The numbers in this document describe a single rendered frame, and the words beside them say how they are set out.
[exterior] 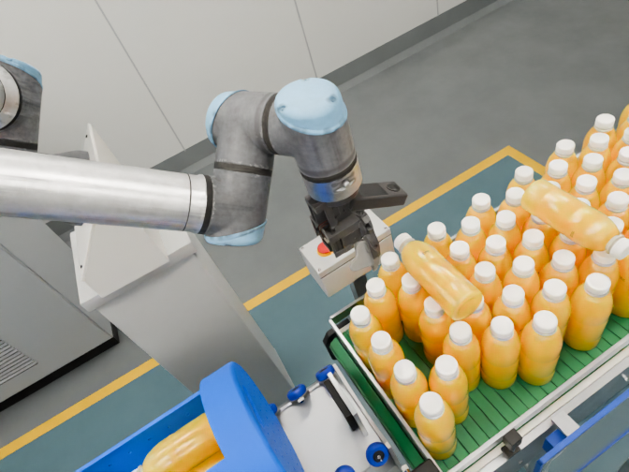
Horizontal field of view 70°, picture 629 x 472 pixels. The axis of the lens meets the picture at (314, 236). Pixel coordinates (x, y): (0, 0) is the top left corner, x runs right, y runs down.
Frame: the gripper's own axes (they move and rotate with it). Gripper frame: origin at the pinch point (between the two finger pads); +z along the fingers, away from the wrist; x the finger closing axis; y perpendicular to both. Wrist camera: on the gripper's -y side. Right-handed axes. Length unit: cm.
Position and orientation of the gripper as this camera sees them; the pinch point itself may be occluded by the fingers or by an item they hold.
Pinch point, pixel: (368, 255)
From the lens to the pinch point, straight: 87.4
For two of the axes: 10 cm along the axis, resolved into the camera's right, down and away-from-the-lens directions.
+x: 4.8, 5.6, -6.8
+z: 2.6, 6.4, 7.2
